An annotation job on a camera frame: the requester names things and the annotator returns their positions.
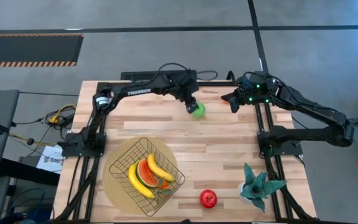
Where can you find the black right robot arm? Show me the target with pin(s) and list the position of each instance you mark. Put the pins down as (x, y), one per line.
(315, 130)

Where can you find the black bar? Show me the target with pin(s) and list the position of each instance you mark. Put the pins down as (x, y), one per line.
(30, 172)

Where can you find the round wooden board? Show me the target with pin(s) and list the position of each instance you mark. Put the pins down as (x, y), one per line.
(113, 189)

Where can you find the black hazard-striped floor mat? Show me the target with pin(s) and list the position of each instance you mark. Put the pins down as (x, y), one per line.
(30, 49)

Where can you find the red apple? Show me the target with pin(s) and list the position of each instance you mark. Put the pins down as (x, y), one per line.
(208, 199)

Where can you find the green apple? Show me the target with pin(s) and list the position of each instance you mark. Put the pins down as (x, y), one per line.
(201, 111)

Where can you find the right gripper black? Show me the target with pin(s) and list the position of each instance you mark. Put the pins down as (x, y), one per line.
(253, 93)

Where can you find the teal potted plant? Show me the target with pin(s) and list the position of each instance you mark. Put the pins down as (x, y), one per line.
(256, 188)

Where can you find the watermelon slice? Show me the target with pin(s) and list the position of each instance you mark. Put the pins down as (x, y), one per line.
(146, 174)

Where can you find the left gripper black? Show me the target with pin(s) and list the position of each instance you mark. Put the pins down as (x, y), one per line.
(190, 99)

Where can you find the black aluminium table frame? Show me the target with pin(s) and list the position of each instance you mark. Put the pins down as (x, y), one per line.
(216, 83)

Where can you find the black perforated floor panel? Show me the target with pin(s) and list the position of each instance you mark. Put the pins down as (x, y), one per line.
(135, 75)

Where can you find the yellow banana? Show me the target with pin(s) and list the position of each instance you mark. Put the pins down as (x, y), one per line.
(137, 185)
(160, 171)

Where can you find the white printed paper sheet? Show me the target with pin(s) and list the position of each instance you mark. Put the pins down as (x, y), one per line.
(51, 160)

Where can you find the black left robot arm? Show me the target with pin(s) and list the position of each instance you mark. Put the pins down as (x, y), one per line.
(141, 88)

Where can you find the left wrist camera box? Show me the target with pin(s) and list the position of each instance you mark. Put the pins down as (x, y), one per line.
(187, 79)

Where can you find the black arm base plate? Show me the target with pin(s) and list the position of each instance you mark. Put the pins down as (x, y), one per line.
(73, 149)
(291, 151)

